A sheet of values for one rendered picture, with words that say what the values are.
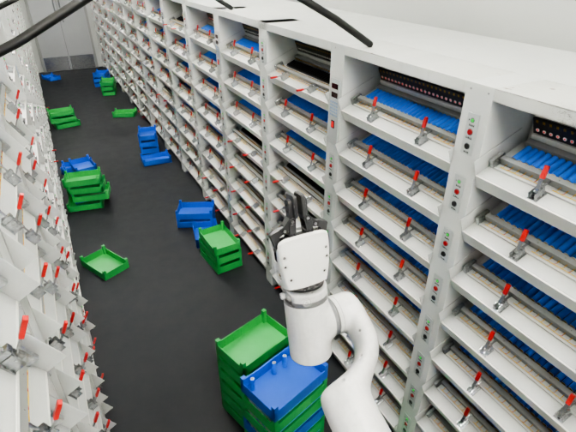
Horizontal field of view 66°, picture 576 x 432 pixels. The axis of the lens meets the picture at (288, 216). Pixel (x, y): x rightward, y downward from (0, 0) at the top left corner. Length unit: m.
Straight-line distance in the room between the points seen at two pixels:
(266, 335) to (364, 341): 1.41
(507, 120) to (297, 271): 0.84
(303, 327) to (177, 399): 1.78
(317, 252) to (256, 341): 1.44
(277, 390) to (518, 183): 1.19
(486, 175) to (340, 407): 0.85
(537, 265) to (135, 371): 2.11
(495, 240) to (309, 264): 0.79
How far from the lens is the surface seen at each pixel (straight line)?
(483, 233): 1.48
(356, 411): 0.80
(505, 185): 1.37
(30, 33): 1.41
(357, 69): 1.89
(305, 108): 2.35
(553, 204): 1.31
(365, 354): 0.84
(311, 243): 0.79
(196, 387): 2.59
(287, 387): 1.93
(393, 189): 1.70
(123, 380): 2.73
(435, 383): 1.98
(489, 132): 1.38
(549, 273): 1.39
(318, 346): 0.87
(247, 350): 2.18
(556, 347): 1.47
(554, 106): 1.24
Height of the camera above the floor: 2.00
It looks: 31 degrees down
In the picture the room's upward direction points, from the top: straight up
